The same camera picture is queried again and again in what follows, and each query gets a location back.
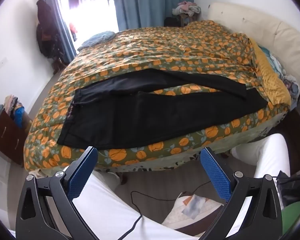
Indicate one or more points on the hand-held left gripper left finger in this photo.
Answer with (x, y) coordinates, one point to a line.
(83, 170)

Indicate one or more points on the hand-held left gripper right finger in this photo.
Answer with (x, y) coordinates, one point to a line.
(215, 172)

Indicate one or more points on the black pants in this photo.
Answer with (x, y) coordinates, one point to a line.
(140, 120)

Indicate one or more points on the person's right leg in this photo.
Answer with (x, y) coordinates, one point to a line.
(267, 152)

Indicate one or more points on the dark plastic bag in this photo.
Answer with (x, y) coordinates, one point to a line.
(292, 187)

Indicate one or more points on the dark wooden dresser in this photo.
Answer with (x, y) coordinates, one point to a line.
(7, 137)

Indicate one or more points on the pile of colourful clothes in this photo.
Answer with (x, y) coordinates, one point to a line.
(16, 110)

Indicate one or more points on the green object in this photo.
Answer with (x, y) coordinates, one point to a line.
(293, 217)

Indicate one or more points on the yellow fleece blanket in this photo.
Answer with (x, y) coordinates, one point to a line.
(272, 80)

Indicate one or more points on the blue folded cloth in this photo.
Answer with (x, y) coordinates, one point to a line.
(97, 38)

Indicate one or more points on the pumpkin print blanket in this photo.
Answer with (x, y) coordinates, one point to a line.
(165, 47)

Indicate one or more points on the blue curtain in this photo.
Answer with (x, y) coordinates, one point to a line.
(62, 35)
(150, 2)

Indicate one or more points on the dark hanging coat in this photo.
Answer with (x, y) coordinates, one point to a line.
(46, 32)

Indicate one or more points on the cream padded headboard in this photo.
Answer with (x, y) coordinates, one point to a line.
(265, 30)

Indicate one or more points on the wooden stool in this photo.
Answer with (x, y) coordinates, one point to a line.
(188, 20)

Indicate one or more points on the black bag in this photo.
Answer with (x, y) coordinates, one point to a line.
(172, 22)

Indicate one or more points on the pile of pale clothes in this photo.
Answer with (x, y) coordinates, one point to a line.
(187, 8)

